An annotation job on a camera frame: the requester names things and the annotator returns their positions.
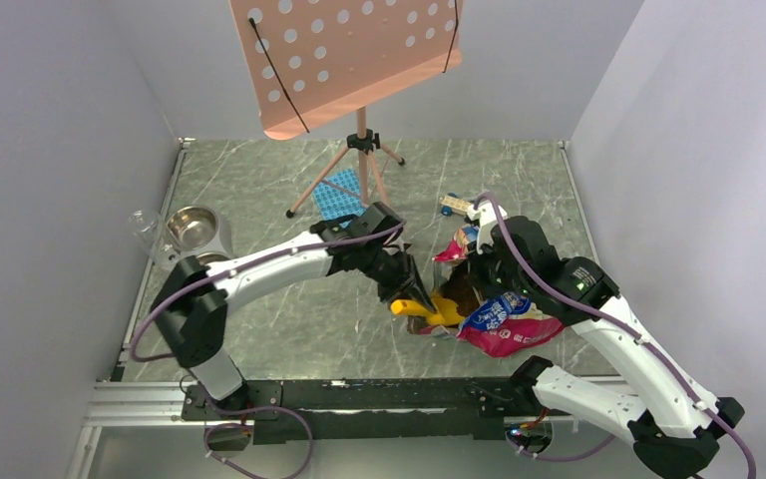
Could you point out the toy block car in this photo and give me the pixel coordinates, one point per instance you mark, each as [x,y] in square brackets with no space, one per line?
[451,204]

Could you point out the pink pet food bag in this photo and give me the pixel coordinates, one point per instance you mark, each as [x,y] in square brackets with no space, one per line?
[499,326]

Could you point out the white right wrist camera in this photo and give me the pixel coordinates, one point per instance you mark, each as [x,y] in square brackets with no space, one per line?
[484,217]

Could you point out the grey double bowl feeder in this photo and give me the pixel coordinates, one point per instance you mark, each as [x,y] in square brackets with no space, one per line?
[197,231]

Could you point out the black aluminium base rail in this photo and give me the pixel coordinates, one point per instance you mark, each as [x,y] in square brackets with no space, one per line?
[279,411]

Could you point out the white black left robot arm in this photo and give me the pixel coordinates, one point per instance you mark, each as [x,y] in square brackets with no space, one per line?
[194,303]

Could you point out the pink music stand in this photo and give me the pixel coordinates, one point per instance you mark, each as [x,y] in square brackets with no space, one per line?
[312,62]

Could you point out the clear water bottle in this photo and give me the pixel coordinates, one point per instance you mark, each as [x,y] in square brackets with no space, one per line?
[154,238]

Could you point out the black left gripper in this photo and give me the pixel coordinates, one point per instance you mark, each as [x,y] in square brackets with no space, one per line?
[406,281]

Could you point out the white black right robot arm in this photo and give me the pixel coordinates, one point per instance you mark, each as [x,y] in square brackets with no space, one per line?
[672,423]

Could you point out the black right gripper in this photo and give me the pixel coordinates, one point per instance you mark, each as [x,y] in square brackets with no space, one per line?
[480,281]

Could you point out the yellow plastic scoop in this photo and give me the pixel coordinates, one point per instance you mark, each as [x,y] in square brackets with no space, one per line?
[444,312]

